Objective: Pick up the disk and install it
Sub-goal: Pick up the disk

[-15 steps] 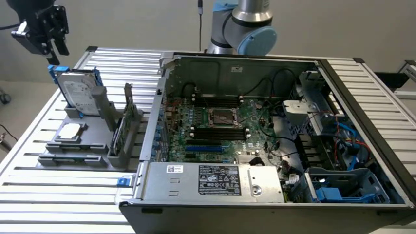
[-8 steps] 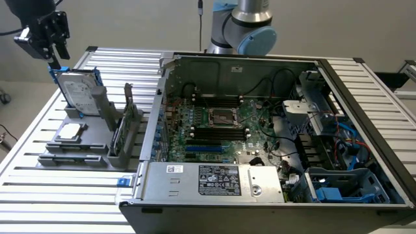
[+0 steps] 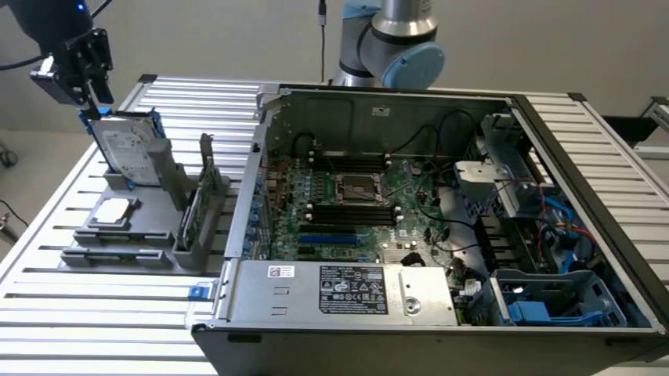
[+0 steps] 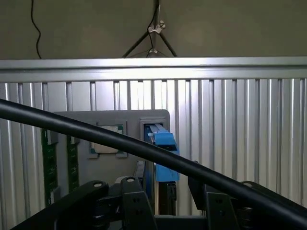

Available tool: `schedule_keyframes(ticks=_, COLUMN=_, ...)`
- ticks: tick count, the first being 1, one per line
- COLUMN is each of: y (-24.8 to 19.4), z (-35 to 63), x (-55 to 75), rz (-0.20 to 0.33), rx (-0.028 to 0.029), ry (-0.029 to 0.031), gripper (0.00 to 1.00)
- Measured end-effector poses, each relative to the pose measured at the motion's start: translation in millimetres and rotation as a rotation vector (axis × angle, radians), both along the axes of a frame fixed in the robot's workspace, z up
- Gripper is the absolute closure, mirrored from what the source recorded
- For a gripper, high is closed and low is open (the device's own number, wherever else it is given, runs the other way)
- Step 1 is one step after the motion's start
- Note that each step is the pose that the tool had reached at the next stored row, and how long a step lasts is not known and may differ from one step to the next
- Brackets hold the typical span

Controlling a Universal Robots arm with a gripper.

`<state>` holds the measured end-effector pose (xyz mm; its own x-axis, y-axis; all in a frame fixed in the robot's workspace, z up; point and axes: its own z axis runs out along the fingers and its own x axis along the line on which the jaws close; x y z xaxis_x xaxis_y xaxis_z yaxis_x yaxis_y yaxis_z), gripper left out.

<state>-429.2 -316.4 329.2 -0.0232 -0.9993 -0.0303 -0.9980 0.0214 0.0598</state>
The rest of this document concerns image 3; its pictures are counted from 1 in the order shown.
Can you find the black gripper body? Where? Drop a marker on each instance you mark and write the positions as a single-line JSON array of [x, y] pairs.
[[89, 53]]

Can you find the hard disk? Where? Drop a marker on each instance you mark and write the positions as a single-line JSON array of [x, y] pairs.
[[129, 149]]

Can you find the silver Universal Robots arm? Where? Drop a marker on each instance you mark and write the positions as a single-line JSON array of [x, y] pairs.
[[389, 43]]

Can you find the blue plastic disk bay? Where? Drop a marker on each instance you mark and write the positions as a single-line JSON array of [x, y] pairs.
[[560, 297]]

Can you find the CPU with silver lid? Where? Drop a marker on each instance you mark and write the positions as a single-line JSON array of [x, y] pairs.
[[113, 213]]

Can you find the green graphics card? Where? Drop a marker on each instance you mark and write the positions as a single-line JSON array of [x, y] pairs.
[[209, 176]]

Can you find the RAM stick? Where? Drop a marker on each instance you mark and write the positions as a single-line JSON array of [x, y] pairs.
[[189, 219]]

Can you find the grey parts rack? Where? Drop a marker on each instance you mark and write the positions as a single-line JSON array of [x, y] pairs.
[[151, 235]]

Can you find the black RAM slots bank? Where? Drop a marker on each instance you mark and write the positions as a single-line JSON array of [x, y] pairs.
[[354, 213], [352, 160]]

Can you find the blue plastic clip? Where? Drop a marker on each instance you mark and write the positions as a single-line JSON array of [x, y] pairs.
[[200, 291]]

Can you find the CPU socket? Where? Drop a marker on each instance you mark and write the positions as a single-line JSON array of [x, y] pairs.
[[362, 188]]

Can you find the black expansion slot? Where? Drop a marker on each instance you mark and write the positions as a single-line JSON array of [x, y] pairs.
[[326, 228]]

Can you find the blue expansion slot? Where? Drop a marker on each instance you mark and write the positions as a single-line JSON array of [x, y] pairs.
[[326, 238]]

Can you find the green motherboard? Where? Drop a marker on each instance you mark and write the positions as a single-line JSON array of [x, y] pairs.
[[356, 219]]

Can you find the silver power supply unit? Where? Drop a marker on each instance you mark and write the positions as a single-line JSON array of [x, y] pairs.
[[340, 293]]

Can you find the silver metal drive cage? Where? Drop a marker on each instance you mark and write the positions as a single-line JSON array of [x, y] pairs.
[[497, 172]]

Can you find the open black PC case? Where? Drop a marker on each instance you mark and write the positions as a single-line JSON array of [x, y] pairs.
[[366, 344]]

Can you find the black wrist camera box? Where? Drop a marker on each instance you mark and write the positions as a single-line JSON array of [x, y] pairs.
[[55, 82]]

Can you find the aluminium frame rail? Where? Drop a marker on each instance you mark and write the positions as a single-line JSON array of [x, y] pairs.
[[646, 121]]

